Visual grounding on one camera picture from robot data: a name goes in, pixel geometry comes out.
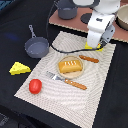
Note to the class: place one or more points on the beige round toy plate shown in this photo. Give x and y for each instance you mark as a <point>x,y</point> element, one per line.
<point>71,75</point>

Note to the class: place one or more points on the pink toy stove board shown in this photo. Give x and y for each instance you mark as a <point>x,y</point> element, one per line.
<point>76,24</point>

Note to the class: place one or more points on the beige woven placemat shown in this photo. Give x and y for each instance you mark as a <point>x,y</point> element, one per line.
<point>70,103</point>

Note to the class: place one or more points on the toy fork orange handle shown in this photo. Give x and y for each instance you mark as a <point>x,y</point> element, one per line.
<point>67,81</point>

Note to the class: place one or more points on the yellow toy butter box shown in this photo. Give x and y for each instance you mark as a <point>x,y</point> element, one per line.
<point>88,47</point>

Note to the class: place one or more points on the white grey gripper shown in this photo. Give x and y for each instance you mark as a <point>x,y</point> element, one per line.
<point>100,29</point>

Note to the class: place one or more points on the yellow toy cheese wedge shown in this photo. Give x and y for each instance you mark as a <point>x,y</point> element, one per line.
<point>19,68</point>

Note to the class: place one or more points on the toy bread loaf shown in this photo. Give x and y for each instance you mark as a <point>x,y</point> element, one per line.
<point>69,66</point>

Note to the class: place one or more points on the toy knife orange handle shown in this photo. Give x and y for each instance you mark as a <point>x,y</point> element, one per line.
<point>89,59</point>

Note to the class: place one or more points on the grey toy cooking pot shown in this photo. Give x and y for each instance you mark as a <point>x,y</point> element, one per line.
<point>66,10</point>

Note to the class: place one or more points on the grey toy frying pan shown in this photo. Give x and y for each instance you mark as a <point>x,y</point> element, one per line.
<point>36,47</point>

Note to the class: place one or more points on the red toy tomato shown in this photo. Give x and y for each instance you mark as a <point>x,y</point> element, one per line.
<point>35,86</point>

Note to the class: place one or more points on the beige toy sink bowl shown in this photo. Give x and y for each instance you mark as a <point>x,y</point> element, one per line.
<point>122,17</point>

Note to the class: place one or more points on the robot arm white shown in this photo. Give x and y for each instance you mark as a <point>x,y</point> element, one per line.
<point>102,6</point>

